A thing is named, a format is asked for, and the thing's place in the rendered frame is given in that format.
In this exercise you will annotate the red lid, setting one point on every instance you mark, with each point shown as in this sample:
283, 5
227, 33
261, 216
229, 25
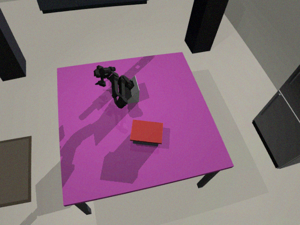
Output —
146, 131

